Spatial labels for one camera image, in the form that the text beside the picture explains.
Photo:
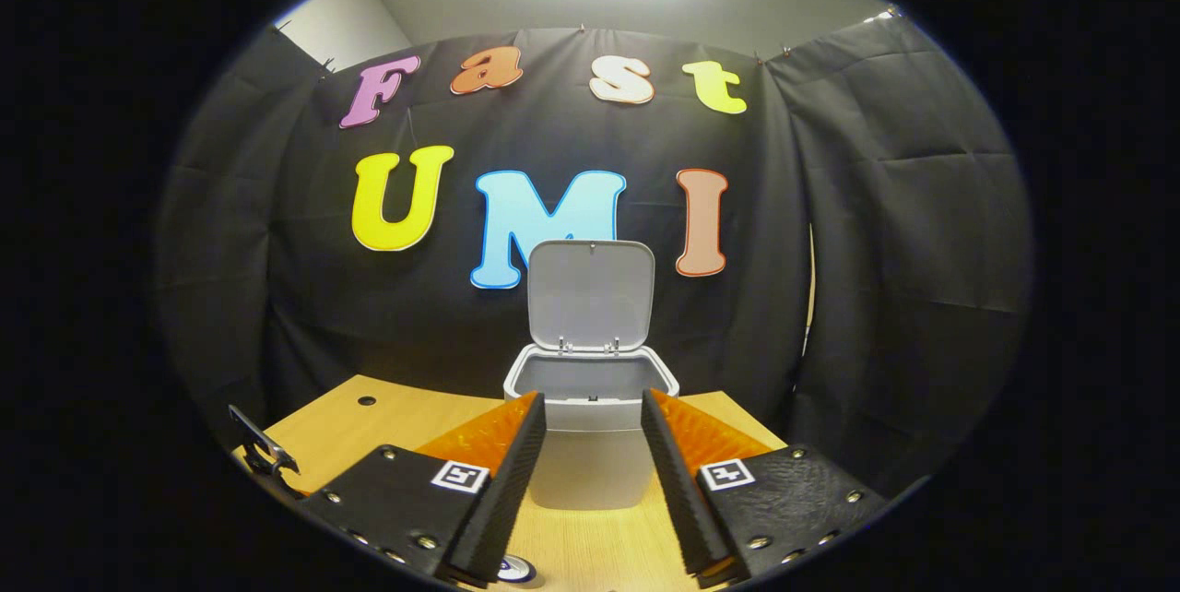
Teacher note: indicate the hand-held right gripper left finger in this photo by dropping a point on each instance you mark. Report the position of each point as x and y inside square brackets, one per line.
[502, 500]

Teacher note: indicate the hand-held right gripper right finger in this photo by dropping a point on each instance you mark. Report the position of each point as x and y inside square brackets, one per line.
[682, 500]

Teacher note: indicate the white desktop garbage bin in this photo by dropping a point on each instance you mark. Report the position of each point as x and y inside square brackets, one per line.
[590, 472]

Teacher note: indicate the wooden desktop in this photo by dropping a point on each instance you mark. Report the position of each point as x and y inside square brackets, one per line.
[387, 417]

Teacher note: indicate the black backdrop cloth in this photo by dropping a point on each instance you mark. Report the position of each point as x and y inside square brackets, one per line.
[277, 297]

